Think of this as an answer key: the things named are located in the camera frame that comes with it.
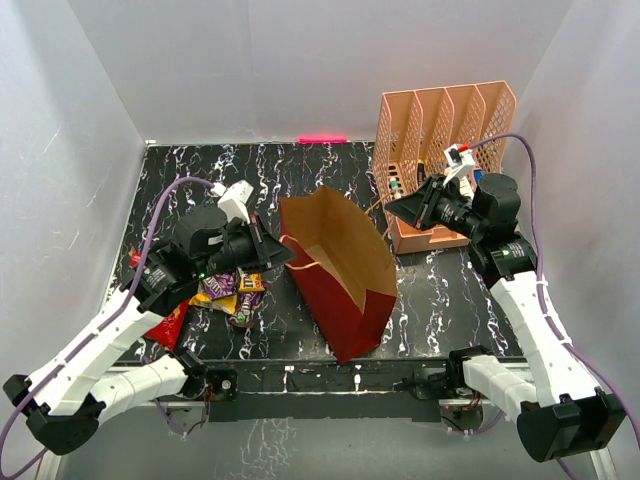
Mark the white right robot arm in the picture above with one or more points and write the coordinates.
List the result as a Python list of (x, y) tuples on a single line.
[(563, 411)]

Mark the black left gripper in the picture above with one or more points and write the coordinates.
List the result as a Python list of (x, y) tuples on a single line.
[(268, 250)]

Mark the brown M&M's pack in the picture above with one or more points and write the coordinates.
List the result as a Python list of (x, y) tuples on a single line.
[(248, 302)]

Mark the pink tape strip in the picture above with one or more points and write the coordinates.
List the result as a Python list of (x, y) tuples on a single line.
[(313, 139)]

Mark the yellow M&M's pack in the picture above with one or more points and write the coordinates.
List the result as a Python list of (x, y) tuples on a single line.
[(226, 304), (251, 283)]

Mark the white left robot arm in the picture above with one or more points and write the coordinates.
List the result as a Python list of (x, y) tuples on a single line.
[(66, 401)]

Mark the peach plastic file organizer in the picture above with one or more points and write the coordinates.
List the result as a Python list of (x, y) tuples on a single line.
[(433, 131)]

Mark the red brown paper bag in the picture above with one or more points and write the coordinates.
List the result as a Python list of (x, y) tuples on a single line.
[(343, 269)]

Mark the red candy bag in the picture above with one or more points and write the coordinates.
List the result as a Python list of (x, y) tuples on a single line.
[(167, 325)]

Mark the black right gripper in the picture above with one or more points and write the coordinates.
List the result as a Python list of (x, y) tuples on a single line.
[(419, 208)]

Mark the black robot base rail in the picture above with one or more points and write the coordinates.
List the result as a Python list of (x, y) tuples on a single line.
[(314, 390)]

